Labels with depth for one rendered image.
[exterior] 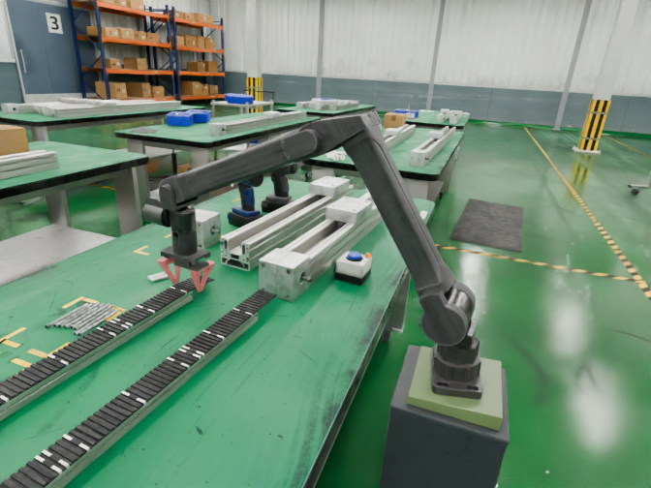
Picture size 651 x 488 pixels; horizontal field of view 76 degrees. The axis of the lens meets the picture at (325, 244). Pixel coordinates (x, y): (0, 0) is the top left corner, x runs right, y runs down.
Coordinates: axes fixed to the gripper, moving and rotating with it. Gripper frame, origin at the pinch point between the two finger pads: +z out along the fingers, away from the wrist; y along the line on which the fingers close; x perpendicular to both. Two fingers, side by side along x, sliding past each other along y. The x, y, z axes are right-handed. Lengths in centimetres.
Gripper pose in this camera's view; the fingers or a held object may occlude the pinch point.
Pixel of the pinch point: (187, 284)
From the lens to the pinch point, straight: 109.2
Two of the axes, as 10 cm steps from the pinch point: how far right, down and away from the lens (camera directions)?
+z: -0.6, 9.2, 3.8
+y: -9.0, -2.2, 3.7
